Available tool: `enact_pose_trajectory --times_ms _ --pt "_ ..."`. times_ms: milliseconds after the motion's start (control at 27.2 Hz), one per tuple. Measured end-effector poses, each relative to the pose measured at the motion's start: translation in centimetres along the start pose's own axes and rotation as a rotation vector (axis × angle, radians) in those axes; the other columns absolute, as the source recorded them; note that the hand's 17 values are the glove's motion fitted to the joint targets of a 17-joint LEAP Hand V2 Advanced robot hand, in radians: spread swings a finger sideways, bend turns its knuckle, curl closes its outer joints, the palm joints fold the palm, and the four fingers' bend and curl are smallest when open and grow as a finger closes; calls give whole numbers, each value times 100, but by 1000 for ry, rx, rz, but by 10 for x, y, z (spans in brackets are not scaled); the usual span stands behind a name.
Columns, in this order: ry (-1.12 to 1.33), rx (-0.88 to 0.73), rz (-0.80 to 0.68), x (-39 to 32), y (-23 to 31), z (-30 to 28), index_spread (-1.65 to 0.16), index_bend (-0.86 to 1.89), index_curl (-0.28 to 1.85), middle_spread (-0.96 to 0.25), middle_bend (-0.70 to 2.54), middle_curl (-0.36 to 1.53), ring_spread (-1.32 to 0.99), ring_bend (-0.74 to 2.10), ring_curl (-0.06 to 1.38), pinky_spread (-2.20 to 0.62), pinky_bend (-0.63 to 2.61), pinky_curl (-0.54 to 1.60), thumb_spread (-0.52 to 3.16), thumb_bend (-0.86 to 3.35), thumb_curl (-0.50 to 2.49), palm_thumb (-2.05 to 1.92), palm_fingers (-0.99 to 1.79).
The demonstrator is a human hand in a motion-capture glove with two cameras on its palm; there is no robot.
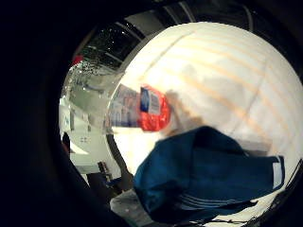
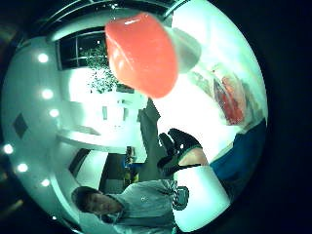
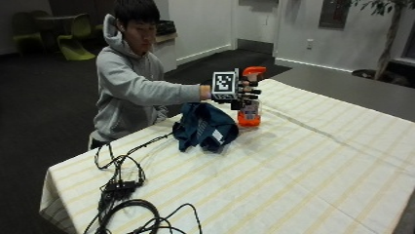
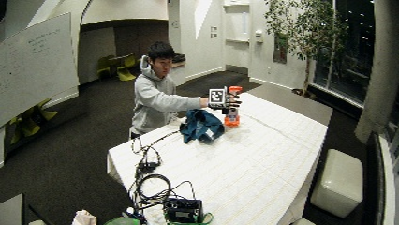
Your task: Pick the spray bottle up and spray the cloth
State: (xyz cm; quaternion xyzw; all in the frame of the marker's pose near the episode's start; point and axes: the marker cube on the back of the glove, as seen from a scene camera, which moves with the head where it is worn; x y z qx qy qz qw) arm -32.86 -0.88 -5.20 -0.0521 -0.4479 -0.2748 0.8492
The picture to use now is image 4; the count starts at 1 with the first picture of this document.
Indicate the orange drink bottle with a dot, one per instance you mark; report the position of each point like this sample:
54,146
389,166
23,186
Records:
233,118

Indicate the white marker cube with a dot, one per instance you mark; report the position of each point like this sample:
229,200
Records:
217,96

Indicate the teal cloth bag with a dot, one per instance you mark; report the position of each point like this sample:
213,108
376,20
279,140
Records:
203,126

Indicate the white tablecloth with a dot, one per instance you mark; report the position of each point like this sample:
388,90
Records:
233,156

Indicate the person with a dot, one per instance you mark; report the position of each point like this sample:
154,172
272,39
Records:
155,93

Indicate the indoor tree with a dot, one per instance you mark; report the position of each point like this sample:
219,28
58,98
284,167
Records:
305,34

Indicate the yellow-green chair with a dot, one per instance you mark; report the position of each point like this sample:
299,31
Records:
31,120
124,67

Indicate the white cube stool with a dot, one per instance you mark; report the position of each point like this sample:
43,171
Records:
338,182

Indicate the black electronic box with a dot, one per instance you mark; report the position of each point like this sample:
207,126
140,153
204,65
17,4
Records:
183,210

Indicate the green round container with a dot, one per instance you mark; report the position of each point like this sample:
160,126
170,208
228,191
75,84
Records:
123,221

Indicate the whiteboard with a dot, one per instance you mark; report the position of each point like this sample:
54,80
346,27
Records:
35,67

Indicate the white tissue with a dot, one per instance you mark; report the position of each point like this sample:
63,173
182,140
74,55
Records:
84,218

